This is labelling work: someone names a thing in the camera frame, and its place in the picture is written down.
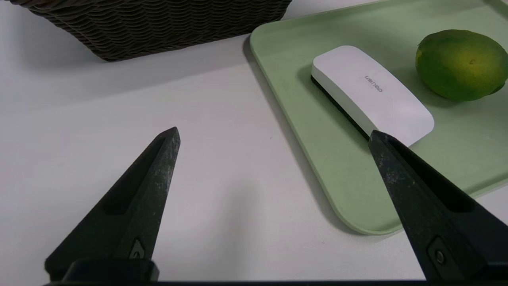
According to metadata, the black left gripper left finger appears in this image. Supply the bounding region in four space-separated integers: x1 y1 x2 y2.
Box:
44 127 181 280

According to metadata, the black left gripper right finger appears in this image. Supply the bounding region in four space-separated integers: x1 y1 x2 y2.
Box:
368 130 508 280

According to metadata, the white rectangular board eraser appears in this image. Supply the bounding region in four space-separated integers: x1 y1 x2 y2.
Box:
311 45 435 148

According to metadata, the green lime fruit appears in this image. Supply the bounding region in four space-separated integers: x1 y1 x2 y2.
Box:
416 29 508 101

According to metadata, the dark brown wicker basket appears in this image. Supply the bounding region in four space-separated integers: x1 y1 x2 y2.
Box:
10 0 292 62

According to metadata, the light green plastic tray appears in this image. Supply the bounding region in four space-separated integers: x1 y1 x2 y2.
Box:
249 0 508 236

